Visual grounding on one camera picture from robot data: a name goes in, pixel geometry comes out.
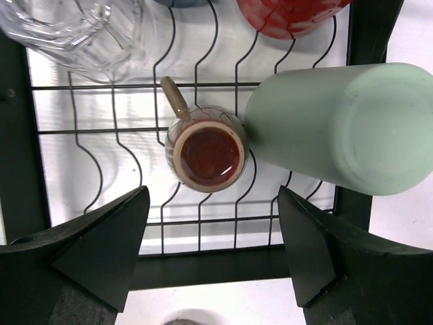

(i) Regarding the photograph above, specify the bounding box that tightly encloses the small brown glass jar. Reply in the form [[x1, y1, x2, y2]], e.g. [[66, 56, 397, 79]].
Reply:
[[163, 309, 222, 325]]

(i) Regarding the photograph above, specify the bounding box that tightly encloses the green plastic cup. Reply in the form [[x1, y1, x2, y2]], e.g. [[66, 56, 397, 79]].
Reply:
[[244, 63, 432, 196]]

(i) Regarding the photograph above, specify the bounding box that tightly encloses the clear glass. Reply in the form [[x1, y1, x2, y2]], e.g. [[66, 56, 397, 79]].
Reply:
[[1, 1, 155, 84]]

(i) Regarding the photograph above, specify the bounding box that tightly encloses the black wire dish rack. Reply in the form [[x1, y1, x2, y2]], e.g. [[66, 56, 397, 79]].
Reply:
[[0, 0, 405, 292]]

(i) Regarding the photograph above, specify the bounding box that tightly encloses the red mug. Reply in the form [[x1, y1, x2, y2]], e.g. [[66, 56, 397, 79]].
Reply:
[[237, 0, 351, 40]]

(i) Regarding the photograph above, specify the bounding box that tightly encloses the dark blue mug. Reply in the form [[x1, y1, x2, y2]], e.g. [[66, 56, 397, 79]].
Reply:
[[155, 0, 208, 8]]

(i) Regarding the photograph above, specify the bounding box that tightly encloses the black metal mug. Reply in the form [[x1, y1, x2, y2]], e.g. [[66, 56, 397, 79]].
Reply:
[[160, 77, 249, 193]]

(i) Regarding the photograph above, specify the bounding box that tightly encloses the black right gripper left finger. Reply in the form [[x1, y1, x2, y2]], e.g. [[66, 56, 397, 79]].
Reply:
[[1, 186, 150, 324]]

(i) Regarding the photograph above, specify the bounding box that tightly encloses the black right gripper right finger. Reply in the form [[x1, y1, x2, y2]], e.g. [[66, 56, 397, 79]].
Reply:
[[278, 187, 432, 324]]

